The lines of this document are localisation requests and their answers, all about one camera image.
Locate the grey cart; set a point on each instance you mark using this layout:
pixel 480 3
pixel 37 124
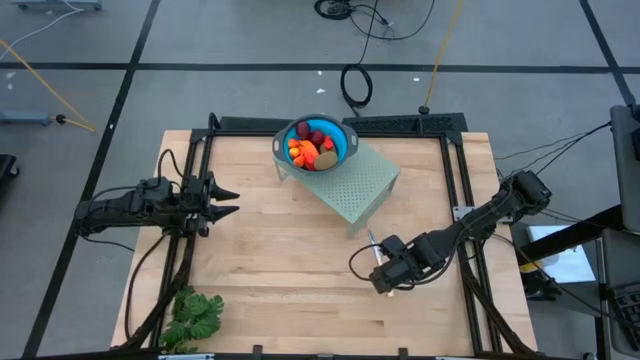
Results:
pixel 55 4

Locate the dark red pomegranate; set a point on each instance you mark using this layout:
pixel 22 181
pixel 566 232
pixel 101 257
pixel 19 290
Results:
pixel 303 130
pixel 317 137

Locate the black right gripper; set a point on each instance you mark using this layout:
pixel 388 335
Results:
pixel 395 270

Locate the black perforated panel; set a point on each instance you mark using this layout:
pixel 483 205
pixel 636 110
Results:
pixel 400 122

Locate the black edge clip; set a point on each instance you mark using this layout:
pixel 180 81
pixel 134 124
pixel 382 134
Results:
pixel 257 351
pixel 401 353

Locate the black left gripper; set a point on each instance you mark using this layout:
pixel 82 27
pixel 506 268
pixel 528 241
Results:
pixel 197 202

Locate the green plant in white pot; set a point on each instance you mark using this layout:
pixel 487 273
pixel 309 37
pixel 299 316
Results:
pixel 192 315

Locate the black flat panel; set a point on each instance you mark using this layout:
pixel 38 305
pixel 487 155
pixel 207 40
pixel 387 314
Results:
pixel 250 123

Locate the silver aluminium bracket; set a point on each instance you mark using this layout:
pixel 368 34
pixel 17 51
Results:
pixel 187 357

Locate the green perforated metal riser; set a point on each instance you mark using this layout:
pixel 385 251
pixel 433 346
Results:
pixel 360 187

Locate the black keyboard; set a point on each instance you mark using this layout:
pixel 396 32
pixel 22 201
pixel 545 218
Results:
pixel 629 305

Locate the silver mounting plate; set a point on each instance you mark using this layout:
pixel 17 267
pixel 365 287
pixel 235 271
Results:
pixel 460 212

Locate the small red fruit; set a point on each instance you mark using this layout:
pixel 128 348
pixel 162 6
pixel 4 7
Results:
pixel 328 144

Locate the grey floor box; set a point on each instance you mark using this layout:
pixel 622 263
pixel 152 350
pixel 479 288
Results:
pixel 25 118

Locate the blue grey collapsible colander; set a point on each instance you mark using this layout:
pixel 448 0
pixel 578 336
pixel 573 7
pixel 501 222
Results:
pixel 345 140

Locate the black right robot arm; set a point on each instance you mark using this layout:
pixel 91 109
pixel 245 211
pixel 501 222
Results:
pixel 480 225

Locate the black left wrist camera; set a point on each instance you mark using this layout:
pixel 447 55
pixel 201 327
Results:
pixel 202 231

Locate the black aluminium table frame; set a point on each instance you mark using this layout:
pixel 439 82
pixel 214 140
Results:
pixel 240 133

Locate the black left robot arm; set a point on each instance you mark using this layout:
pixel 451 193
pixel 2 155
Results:
pixel 130 207

